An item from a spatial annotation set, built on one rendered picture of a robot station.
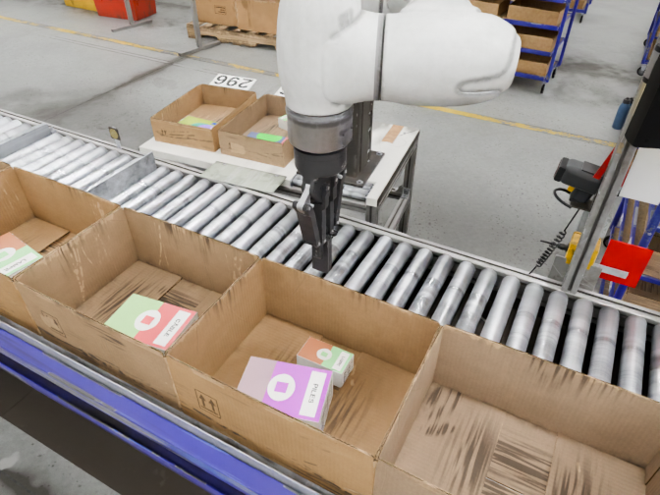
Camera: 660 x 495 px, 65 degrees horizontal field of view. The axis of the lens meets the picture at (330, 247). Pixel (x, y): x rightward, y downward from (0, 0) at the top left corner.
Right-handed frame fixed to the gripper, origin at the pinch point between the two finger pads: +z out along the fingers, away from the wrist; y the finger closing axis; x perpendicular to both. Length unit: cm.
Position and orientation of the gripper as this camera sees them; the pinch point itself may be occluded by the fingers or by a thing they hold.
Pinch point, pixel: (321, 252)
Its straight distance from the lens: 84.8
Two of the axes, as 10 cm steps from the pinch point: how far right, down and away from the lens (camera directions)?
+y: 4.7, -5.6, 6.8
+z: 0.0, 7.7, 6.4
